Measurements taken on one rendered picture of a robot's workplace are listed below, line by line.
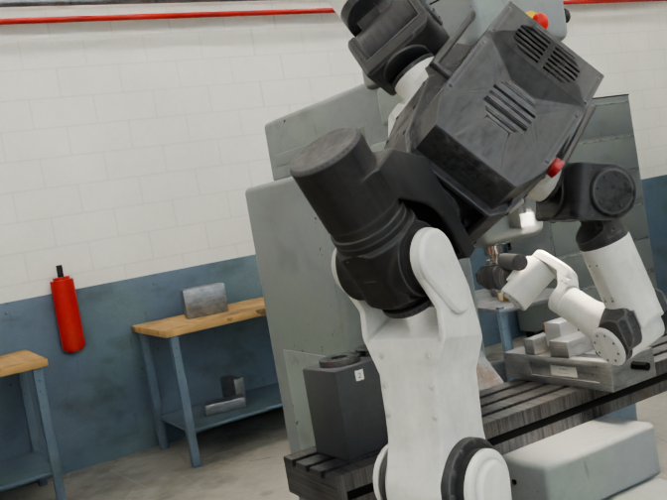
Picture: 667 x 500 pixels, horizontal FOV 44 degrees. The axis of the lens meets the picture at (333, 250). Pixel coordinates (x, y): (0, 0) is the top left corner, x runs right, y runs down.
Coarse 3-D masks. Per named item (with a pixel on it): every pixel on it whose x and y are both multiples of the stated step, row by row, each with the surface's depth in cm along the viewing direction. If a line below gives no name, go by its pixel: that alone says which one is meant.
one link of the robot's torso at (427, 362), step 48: (432, 240) 115; (432, 288) 115; (384, 336) 125; (432, 336) 119; (480, 336) 124; (384, 384) 124; (432, 384) 119; (432, 432) 119; (480, 432) 126; (384, 480) 124; (432, 480) 118
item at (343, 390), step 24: (336, 360) 170; (360, 360) 173; (312, 384) 173; (336, 384) 166; (360, 384) 169; (312, 408) 174; (336, 408) 167; (360, 408) 169; (336, 432) 168; (360, 432) 169; (384, 432) 172; (336, 456) 170
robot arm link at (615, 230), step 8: (584, 224) 148; (592, 224) 145; (600, 224) 142; (608, 224) 142; (616, 224) 142; (624, 224) 144; (584, 232) 147; (592, 232) 145; (600, 232) 142; (608, 232) 142; (616, 232) 142; (624, 232) 143; (576, 240) 148; (584, 240) 145; (592, 240) 143; (600, 240) 142; (608, 240) 142; (616, 240) 142; (584, 248) 145; (592, 248) 144
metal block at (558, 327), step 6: (558, 318) 206; (546, 324) 204; (552, 324) 202; (558, 324) 200; (564, 324) 201; (570, 324) 202; (546, 330) 204; (552, 330) 203; (558, 330) 201; (564, 330) 201; (570, 330) 202; (576, 330) 203; (546, 336) 205; (552, 336) 203; (558, 336) 201
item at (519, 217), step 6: (528, 198) 184; (522, 204) 183; (528, 204) 183; (516, 210) 182; (522, 210) 182; (528, 210) 183; (510, 216) 184; (516, 216) 183; (522, 216) 182; (528, 216) 183; (510, 222) 185; (516, 222) 183; (522, 222) 182; (528, 222) 183
